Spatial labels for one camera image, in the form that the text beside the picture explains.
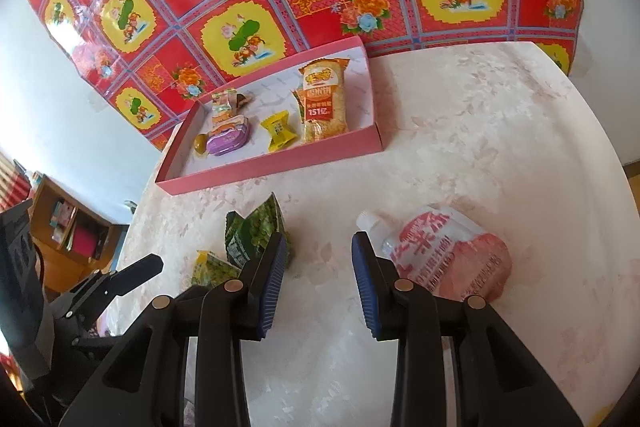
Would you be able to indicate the small clear candy packet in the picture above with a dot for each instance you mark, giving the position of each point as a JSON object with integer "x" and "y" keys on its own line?
{"x": 222, "y": 109}

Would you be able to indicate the wooden shelf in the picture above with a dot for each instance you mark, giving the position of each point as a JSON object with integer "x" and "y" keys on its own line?
{"x": 45, "y": 192}

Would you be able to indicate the purple snack packet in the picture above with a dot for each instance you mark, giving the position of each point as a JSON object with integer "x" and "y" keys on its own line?
{"x": 227, "y": 142}

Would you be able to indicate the orange rice snack bag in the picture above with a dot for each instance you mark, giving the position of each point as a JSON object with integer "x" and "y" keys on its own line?
{"x": 322, "y": 107}

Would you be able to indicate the pink cardboard box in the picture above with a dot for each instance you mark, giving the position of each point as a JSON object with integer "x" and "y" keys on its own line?
{"x": 280, "y": 167}

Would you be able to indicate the light green snack packet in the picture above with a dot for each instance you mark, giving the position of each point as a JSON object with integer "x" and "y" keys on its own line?
{"x": 212, "y": 269}

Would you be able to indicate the pink spouted drink pouch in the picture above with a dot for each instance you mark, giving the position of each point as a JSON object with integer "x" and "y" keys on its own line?
{"x": 440, "y": 247}

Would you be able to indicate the dark brown candy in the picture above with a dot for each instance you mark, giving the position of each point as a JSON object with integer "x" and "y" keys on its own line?
{"x": 244, "y": 101}

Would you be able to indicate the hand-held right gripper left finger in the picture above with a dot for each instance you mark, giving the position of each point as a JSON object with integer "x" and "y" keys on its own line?
{"x": 270, "y": 287}

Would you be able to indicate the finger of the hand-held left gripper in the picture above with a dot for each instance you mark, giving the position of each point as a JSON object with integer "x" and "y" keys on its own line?
{"x": 135, "y": 274}

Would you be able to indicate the brown jelly candy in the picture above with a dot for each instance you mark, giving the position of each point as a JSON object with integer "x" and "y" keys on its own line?
{"x": 201, "y": 144}

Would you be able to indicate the stack of pastel books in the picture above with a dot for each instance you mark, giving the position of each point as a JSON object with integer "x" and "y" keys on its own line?
{"x": 61, "y": 222}

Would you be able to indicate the yellow wrapped candy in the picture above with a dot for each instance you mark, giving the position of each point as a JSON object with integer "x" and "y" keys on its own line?
{"x": 278, "y": 131}

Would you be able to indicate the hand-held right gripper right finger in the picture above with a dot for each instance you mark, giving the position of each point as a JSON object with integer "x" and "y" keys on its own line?
{"x": 364, "y": 287}

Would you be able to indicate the red striped cloth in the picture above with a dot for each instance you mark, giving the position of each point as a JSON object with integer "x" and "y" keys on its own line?
{"x": 12, "y": 187}

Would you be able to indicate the dark green snack packet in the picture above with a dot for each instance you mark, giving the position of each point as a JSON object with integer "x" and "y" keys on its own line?
{"x": 250, "y": 232}

